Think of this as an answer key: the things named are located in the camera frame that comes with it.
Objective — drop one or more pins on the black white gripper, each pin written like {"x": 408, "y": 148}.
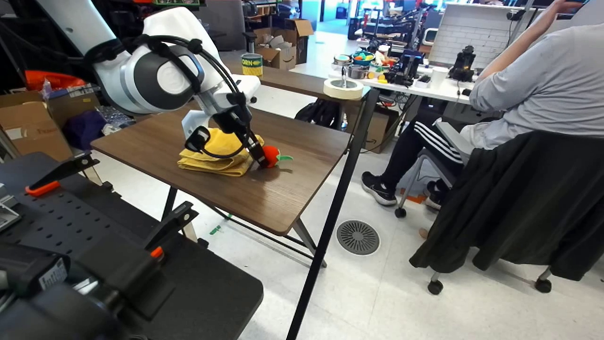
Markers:
{"x": 229, "y": 110}

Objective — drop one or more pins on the yellow towel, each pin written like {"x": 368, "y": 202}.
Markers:
{"x": 223, "y": 155}

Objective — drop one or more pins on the red tomato toy ball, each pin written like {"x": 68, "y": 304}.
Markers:
{"x": 274, "y": 155}

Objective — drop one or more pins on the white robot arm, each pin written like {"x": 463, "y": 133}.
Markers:
{"x": 168, "y": 65}

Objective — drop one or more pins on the yellow green labelled can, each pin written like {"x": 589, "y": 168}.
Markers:
{"x": 251, "y": 65}

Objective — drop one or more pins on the white tape roll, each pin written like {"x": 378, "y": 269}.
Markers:
{"x": 344, "y": 89}

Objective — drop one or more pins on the round floor drain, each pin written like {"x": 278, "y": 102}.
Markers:
{"x": 357, "y": 236}

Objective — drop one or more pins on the brown cardboard box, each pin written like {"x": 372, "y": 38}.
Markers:
{"x": 38, "y": 125}

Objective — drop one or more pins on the black office chair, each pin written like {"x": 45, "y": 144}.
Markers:
{"x": 536, "y": 199}

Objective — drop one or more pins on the person in grey shirt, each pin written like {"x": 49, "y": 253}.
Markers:
{"x": 549, "y": 78}

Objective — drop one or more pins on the orange handled black clamp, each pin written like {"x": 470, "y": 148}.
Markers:
{"x": 51, "y": 180}

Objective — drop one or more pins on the black perforated mount plate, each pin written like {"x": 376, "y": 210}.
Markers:
{"x": 79, "y": 263}

